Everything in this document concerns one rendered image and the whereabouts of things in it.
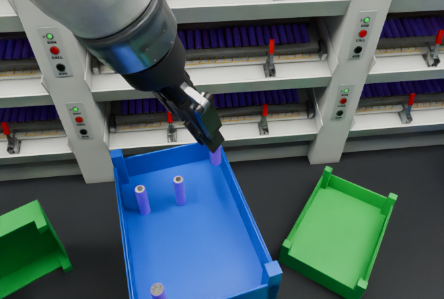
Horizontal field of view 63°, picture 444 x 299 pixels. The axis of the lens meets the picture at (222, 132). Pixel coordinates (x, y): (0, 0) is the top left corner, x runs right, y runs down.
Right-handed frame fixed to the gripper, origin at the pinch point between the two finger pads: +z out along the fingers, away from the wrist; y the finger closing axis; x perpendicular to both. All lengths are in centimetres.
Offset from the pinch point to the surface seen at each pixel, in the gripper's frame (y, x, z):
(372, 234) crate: 23, 14, 60
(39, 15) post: -45.8, 0.6, -4.7
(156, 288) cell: 9.0, -20.8, 1.3
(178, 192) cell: -2.4, -9.5, 9.4
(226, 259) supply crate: 10.7, -12.9, 12.2
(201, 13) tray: -24.7, 22.9, 7.4
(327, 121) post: -2, 32, 49
